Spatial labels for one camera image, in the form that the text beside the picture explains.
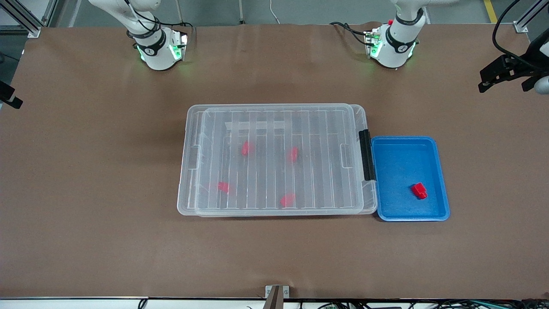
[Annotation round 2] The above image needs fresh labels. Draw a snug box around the clear ribbed box lid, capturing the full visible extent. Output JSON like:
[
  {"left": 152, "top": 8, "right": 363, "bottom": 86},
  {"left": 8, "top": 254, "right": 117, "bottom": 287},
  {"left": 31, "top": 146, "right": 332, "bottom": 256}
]
[{"left": 177, "top": 103, "right": 364, "bottom": 216}]

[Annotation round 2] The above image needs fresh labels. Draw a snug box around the black box latch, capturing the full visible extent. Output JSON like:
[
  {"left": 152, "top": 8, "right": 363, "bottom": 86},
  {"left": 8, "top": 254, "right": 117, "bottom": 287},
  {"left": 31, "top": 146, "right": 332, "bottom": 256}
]
[{"left": 359, "top": 130, "right": 376, "bottom": 181}]

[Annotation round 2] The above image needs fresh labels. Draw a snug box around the clear plastic storage box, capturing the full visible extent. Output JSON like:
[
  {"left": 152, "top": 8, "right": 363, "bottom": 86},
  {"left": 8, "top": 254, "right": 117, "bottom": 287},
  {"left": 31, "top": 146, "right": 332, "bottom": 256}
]
[{"left": 195, "top": 104, "right": 378, "bottom": 217}]

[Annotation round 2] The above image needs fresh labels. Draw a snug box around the blue plastic tray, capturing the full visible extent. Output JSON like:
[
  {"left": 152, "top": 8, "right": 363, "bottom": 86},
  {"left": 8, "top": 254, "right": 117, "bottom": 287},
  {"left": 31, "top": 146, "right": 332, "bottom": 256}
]
[{"left": 371, "top": 136, "right": 451, "bottom": 222}]

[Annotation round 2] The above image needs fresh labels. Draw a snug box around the brown table cover mat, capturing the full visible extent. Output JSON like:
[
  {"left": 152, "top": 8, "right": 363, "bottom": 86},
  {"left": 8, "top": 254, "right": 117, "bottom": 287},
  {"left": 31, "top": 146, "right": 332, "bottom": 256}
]
[{"left": 0, "top": 21, "right": 549, "bottom": 300}]

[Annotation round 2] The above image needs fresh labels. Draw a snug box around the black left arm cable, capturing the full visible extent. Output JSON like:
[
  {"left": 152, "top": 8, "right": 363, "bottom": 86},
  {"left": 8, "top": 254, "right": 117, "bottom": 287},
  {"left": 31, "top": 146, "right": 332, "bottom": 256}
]
[{"left": 492, "top": 0, "right": 532, "bottom": 69}]

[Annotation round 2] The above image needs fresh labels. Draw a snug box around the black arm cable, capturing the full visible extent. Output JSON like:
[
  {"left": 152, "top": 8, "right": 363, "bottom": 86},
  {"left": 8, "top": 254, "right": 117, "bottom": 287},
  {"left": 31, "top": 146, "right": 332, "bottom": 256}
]
[
  {"left": 124, "top": 0, "right": 163, "bottom": 43},
  {"left": 492, "top": 0, "right": 532, "bottom": 69}
]

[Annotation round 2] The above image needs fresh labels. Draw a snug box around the aluminium frame profile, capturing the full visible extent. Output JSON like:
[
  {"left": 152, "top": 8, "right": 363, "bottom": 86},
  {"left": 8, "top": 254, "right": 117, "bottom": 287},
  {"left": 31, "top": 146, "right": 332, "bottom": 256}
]
[
  {"left": 513, "top": 0, "right": 549, "bottom": 34},
  {"left": 0, "top": 0, "right": 58, "bottom": 38}
]

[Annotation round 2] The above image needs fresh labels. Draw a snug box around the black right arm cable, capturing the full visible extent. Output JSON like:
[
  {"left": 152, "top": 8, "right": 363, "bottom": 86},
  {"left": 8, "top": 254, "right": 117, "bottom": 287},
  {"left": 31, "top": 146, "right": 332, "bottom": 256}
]
[{"left": 124, "top": 0, "right": 163, "bottom": 43}]

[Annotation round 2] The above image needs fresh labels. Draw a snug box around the black base cable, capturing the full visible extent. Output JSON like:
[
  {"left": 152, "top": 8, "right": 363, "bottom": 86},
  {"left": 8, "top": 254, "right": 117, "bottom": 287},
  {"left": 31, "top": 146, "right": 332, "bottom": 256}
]
[
  {"left": 329, "top": 21, "right": 369, "bottom": 45},
  {"left": 161, "top": 21, "right": 196, "bottom": 33}
]

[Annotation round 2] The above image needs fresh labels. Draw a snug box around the teal cable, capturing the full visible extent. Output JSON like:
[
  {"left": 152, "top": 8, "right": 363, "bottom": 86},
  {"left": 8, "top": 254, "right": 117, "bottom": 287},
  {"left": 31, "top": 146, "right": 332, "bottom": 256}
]
[{"left": 468, "top": 300, "right": 526, "bottom": 308}]

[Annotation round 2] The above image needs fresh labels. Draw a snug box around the metal table edge bracket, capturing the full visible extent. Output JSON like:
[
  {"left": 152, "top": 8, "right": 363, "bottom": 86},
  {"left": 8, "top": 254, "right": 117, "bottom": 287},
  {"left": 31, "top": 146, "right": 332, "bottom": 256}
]
[{"left": 265, "top": 285, "right": 290, "bottom": 309}]

